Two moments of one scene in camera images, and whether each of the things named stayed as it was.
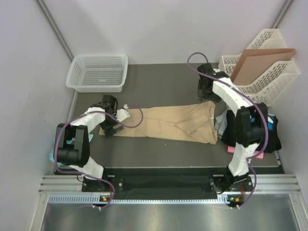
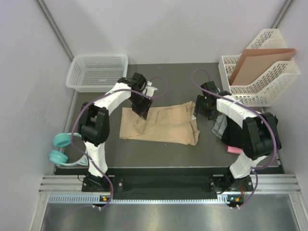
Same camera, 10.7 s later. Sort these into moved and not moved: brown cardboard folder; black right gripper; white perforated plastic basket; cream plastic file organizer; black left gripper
Moved: black left gripper; black right gripper
Not moved: cream plastic file organizer; brown cardboard folder; white perforated plastic basket
